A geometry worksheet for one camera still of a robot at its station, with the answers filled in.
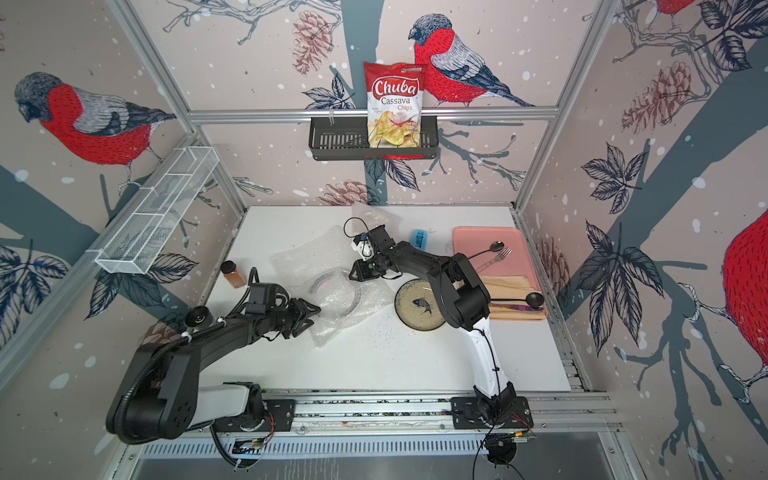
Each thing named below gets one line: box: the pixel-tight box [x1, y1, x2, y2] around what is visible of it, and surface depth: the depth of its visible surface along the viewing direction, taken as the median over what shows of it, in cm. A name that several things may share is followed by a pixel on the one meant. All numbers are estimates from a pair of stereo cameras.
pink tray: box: [453, 226, 541, 293], surface depth 109 cm
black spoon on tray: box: [468, 240, 505, 259], surface depth 109 cm
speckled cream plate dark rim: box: [394, 278, 446, 331], surface depth 94 cm
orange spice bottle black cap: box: [220, 260, 247, 289], surface depth 95 cm
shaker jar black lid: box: [184, 306, 213, 328], surface depth 81 cm
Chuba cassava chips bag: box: [363, 62, 427, 148], surface depth 87 cm
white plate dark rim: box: [309, 270, 361, 319], surface depth 95 cm
